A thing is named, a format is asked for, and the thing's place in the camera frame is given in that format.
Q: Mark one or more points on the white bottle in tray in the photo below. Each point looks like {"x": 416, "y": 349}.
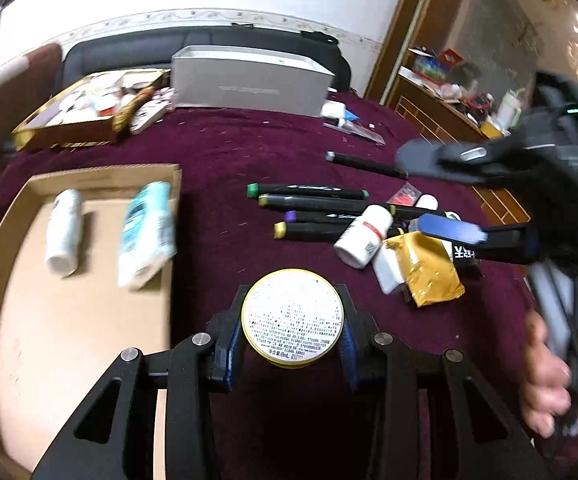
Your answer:
{"x": 64, "y": 234}

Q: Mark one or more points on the person right hand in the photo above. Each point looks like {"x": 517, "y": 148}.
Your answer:
{"x": 543, "y": 391}

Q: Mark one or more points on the white remote control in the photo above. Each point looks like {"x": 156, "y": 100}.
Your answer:
{"x": 148, "y": 114}

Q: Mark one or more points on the yellow capped black marker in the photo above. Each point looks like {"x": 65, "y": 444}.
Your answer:
{"x": 308, "y": 231}

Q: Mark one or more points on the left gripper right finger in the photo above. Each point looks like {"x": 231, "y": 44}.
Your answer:
{"x": 357, "y": 353}

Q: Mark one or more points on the olive capped black marker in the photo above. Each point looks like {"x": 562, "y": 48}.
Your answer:
{"x": 314, "y": 204}

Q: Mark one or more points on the grey rectangular box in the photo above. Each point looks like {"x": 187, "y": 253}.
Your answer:
{"x": 250, "y": 79}

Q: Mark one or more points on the white plain bottle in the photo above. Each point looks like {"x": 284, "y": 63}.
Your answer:
{"x": 428, "y": 202}

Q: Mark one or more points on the clear red small packet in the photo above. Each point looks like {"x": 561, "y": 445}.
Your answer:
{"x": 407, "y": 195}

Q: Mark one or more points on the black leather headboard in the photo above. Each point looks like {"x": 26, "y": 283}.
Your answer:
{"x": 155, "y": 48}

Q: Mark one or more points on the small white box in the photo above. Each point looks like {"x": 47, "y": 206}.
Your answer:
{"x": 333, "y": 110}

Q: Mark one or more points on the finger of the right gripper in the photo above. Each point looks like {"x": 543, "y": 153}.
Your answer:
{"x": 455, "y": 231}
{"x": 463, "y": 163}

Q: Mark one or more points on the wooden sideboard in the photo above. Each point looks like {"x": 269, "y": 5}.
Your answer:
{"x": 437, "y": 121}

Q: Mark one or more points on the black white text packet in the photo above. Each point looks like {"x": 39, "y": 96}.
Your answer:
{"x": 464, "y": 259}

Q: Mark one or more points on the maroon bed blanket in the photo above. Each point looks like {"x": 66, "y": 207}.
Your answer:
{"x": 225, "y": 240}

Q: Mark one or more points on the round yellow rimmed tin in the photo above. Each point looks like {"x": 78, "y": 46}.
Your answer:
{"x": 292, "y": 317}

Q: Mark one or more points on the white teal tube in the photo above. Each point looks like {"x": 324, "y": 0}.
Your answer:
{"x": 147, "y": 236}

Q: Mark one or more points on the cardboard tray box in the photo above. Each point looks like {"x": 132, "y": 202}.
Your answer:
{"x": 58, "y": 335}

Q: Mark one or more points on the white red label bottle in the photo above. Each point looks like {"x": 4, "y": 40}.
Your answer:
{"x": 361, "y": 239}

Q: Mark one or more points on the purple capped black marker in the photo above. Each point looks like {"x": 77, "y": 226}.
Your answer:
{"x": 293, "y": 216}

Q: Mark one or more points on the green capped black marker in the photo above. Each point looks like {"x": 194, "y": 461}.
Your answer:
{"x": 255, "y": 190}

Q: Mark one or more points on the gold foil packet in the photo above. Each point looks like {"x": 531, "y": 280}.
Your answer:
{"x": 428, "y": 272}

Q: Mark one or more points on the gold gift box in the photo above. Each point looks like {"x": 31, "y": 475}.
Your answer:
{"x": 97, "y": 109}

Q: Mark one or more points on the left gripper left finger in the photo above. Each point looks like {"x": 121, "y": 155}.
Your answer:
{"x": 229, "y": 345}

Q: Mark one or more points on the grey capped black marker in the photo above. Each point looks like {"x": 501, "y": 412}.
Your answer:
{"x": 363, "y": 164}

